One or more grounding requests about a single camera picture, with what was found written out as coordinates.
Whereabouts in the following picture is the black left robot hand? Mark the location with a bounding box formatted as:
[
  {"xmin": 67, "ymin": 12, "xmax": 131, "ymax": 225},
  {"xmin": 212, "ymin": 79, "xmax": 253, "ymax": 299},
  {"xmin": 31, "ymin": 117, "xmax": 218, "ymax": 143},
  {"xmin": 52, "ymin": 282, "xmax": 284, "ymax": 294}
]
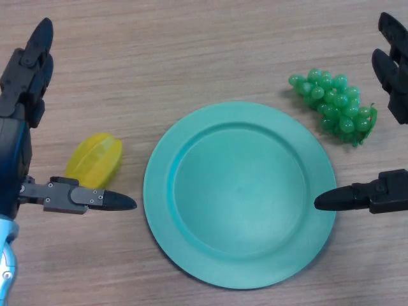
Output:
[{"xmin": 0, "ymin": 17, "xmax": 138, "ymax": 221}]

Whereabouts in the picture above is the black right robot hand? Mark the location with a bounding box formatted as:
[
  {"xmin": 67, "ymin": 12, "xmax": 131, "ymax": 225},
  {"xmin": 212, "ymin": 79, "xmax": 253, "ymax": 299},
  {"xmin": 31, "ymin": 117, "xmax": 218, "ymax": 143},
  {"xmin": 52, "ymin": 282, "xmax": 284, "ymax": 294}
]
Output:
[{"xmin": 314, "ymin": 11, "xmax": 408, "ymax": 214}]

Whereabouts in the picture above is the yellow starfruit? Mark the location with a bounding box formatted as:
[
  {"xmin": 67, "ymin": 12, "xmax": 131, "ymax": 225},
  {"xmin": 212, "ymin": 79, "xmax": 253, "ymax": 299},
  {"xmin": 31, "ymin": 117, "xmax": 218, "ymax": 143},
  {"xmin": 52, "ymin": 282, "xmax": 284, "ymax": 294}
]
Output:
[{"xmin": 64, "ymin": 133, "xmax": 124, "ymax": 189}]

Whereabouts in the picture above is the green grape bunch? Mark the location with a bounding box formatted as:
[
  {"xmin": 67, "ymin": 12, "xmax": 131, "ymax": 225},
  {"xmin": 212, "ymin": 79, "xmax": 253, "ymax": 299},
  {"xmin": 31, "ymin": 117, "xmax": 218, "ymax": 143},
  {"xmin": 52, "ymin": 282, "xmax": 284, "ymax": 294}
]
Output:
[{"xmin": 288, "ymin": 68, "xmax": 379, "ymax": 147}]

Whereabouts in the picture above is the green round plate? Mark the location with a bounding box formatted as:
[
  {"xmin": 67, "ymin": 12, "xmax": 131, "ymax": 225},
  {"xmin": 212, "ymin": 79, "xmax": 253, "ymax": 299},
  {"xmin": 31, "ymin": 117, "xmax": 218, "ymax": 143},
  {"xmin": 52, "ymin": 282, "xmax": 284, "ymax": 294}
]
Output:
[{"xmin": 143, "ymin": 101, "xmax": 338, "ymax": 290}]

